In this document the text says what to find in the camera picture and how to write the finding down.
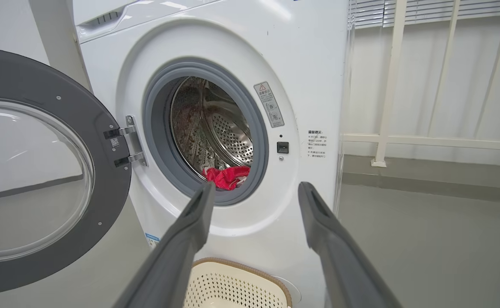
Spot dark round glass washer door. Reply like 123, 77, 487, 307
0, 46, 132, 296

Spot Chinese text notice sticker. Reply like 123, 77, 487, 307
307, 130, 329, 159

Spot red and white clothes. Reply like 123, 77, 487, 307
202, 166, 251, 191

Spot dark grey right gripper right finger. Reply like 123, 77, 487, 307
298, 182, 403, 308

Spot cream perforated basket brown rim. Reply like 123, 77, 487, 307
184, 258, 293, 308

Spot white window blinds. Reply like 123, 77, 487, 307
348, 0, 500, 30

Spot grey warning sticker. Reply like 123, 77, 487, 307
253, 81, 285, 128

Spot white detergent drawer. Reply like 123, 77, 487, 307
74, 0, 220, 44

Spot white front-load washing machine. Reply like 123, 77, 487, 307
72, 0, 354, 308

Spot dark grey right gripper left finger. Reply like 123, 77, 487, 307
113, 182, 216, 308

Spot stainless steel washing machine drum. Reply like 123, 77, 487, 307
170, 76, 254, 175

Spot round drain filter cover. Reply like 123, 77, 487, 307
271, 276, 302, 307

